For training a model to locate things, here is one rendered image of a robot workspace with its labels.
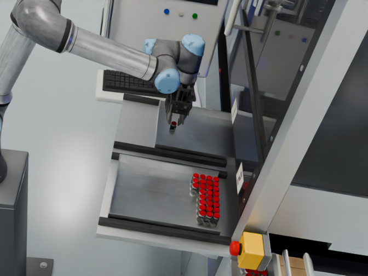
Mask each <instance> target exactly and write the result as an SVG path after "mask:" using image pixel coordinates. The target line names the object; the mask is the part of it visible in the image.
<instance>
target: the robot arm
mask: <svg viewBox="0 0 368 276"><path fill-rule="evenodd" d="M61 3H62V0H17V1H16V3H15V5H14V8H13V10H12V11H11V13H10V19H11V21H12V24H11V26H10V28H9V30H8V33H7V35H6V37H5V39H4V41H3V43H2V45H1V47H0V183H1V182H2V181H3V180H4V179H5V178H6V176H7V164H6V161H5V160H4V158H3V156H2V154H1V132H2V125H3V118H4V114H5V111H6V109H7V107H8V106H9V104H10V102H11V100H12V98H13V94H12V91H11V90H12V88H13V86H14V84H15V82H16V80H17V78H18V76H19V75H20V73H21V71H22V69H23V67H24V65H25V63H26V61H27V60H28V58H29V56H30V54H31V53H32V51H33V49H34V47H35V45H36V44H39V45H41V46H43V47H45V48H47V49H49V50H52V51H55V52H57V53H60V54H62V53H64V52H68V53H71V54H74V55H77V56H80V57H82V58H85V59H88V60H90V61H93V62H97V63H98V64H102V65H104V66H107V67H110V68H113V69H115V70H118V71H121V72H124V73H127V74H130V75H132V76H135V77H137V78H141V79H143V80H146V81H149V82H152V83H154V84H155V86H156V88H157V89H158V91H159V92H161V93H163V94H168V96H167V97H166V99H165V109H166V119H167V122H168V123H169V124H170V123H171V119H172V116H173V113H176V114H180V117H179V119H178V123H177V126H179V125H180V124H182V125H183V124H184V120H185V119H186V117H187V115H189V111H190V110H191V109H192V100H193V98H192V93H191V91H190V88H191V87H193V86H194V85H195V82H196V80H197V75H200V72H199V68H200V64H201V61H202V57H203V55H204V49H205V41H204V40H203V39H202V37H200V36H198V35H196V34H189V35H188V34H187V35H185V36H184V37H183V39H182V41H169V40H162V39H157V38H156V39H146V40H145V41H144V43H143V48H142V51H139V50H137V49H134V48H132V47H129V46H127V45H124V44H122V43H118V42H116V41H113V40H111V39H108V38H106V37H103V36H101V35H98V34H96V33H93V32H90V31H88V30H85V29H83V28H80V27H78V26H75V25H74V23H73V21H72V20H70V19H67V18H65V17H63V16H62V15H61Z"/></svg>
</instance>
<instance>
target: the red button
mask: <svg viewBox="0 0 368 276"><path fill-rule="evenodd" d="M239 251H240V244H239V242H238V241H232V242H231V244H230V246H229V253H230V254H231V255H232V256H238V254H239Z"/></svg>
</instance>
